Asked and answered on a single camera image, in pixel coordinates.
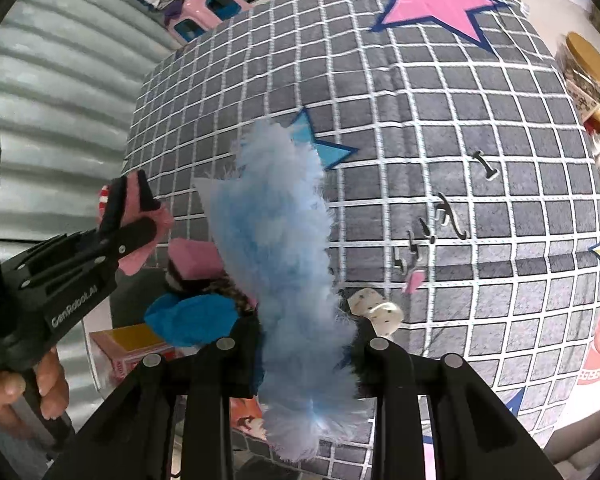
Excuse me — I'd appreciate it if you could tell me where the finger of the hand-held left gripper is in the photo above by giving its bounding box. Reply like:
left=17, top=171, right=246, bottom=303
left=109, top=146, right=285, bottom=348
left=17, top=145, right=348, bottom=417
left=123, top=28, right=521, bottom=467
left=99, top=170, right=158, bottom=242
left=94, top=218, right=161, bottom=273

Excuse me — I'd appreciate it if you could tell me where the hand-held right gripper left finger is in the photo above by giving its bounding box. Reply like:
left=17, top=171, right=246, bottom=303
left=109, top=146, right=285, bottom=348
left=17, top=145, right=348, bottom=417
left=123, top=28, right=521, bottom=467
left=45, top=316, right=267, bottom=480

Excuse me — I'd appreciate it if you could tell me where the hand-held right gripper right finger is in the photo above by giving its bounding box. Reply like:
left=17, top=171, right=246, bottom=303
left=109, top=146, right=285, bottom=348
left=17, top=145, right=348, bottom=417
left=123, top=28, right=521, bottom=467
left=351, top=317, right=564, bottom=480

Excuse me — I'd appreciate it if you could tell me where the pink checked plush hair accessory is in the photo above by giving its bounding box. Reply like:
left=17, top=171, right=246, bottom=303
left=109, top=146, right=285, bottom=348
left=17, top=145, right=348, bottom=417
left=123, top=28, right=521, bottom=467
left=97, top=170, right=176, bottom=277

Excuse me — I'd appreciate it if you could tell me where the cream polka dot scrunchie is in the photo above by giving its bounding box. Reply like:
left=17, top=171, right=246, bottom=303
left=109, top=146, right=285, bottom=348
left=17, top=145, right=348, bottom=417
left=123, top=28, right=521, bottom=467
left=347, top=287, right=405, bottom=339

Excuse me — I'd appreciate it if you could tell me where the printed cardboard storage box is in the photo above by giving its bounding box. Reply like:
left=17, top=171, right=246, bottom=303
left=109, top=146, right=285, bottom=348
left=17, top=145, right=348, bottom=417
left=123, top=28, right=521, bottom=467
left=87, top=305, right=271, bottom=443

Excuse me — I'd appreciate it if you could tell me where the light blue fluffy scrunchie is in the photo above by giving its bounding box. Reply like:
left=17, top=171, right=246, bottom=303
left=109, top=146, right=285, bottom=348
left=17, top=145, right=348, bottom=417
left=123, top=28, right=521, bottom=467
left=192, top=120, right=369, bottom=464

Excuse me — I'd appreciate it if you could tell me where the person's left hand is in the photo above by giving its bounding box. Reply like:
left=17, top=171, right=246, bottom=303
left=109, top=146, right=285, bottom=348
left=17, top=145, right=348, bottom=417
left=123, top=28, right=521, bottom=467
left=0, top=349, right=71, bottom=428

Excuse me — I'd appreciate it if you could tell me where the bright blue scrunchie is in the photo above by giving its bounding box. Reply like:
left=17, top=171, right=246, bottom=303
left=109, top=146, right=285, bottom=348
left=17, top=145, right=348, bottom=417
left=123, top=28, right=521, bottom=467
left=144, top=292, right=242, bottom=349

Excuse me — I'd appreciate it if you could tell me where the small pink hair clip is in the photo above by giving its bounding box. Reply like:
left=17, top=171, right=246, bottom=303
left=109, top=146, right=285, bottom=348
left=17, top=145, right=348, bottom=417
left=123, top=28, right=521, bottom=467
left=402, top=269, right=426, bottom=295

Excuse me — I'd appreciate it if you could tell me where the grey curtain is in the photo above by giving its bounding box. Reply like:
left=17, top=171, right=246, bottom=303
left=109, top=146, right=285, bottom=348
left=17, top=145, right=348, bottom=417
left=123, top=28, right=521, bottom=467
left=0, top=0, right=193, bottom=411

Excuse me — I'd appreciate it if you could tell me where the pink plastic stool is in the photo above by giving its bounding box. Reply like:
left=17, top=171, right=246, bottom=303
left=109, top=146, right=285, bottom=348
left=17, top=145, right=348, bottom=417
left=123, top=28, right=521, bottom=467
left=162, top=0, right=254, bottom=46

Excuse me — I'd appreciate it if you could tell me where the grey checked star rug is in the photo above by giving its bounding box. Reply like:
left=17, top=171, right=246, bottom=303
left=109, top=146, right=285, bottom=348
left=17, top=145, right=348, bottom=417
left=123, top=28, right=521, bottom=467
left=122, top=0, right=600, bottom=480

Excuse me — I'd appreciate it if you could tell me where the glass jar with gold lid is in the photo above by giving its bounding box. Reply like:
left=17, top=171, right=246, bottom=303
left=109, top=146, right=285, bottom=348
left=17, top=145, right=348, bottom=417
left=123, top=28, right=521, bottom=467
left=554, top=32, right=600, bottom=128

